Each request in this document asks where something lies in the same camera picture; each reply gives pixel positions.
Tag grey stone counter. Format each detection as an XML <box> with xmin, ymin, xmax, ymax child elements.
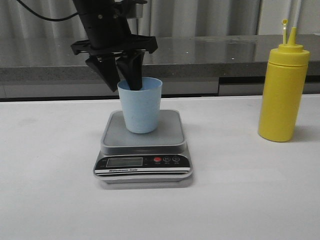
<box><xmin>0</xmin><ymin>34</ymin><xmax>320</xmax><ymax>100</ymax></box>

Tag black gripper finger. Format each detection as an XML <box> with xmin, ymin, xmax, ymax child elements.
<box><xmin>85</xmin><ymin>55</ymin><xmax>119</xmax><ymax>92</ymax></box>
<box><xmin>116</xmin><ymin>52</ymin><xmax>145</xmax><ymax>90</ymax></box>

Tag black cable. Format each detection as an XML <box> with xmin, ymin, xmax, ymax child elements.
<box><xmin>16</xmin><ymin>0</ymin><xmax>79</xmax><ymax>21</ymax></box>

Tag yellow squeeze bottle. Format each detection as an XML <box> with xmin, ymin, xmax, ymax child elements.
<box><xmin>258</xmin><ymin>19</ymin><xmax>310</xmax><ymax>142</ymax></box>

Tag silver digital kitchen scale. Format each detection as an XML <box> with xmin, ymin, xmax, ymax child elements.
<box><xmin>93</xmin><ymin>109</ymin><xmax>193</xmax><ymax>184</ymax></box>

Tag light blue plastic cup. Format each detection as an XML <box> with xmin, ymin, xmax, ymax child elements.
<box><xmin>117</xmin><ymin>77</ymin><xmax>163</xmax><ymax>134</ymax></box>

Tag grey curtain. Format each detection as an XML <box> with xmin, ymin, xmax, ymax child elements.
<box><xmin>0</xmin><ymin>0</ymin><xmax>320</xmax><ymax>39</ymax></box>

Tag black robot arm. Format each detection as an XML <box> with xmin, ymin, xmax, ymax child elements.
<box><xmin>71</xmin><ymin>0</ymin><xmax>158</xmax><ymax>92</ymax></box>

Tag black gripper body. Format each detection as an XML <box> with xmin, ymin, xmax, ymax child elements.
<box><xmin>71</xmin><ymin>11</ymin><xmax>158</xmax><ymax>56</ymax></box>

